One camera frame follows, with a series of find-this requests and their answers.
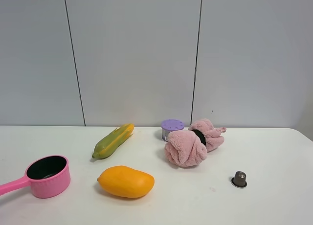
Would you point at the purple lidded small can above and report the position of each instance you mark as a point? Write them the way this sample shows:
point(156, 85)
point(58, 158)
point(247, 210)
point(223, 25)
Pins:
point(170, 125)

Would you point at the brown coffee capsule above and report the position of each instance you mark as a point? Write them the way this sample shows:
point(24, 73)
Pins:
point(239, 180)

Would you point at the green yellow toy corn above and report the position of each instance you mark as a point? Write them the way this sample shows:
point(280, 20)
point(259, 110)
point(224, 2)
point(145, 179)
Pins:
point(108, 145)

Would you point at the pink toy saucepan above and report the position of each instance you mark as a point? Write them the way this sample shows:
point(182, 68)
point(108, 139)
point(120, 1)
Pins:
point(46, 177)

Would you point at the pink rolled towel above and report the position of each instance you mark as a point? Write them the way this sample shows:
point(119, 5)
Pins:
point(187, 148)

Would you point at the orange toy mango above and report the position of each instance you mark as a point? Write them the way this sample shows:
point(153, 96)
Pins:
point(126, 182)

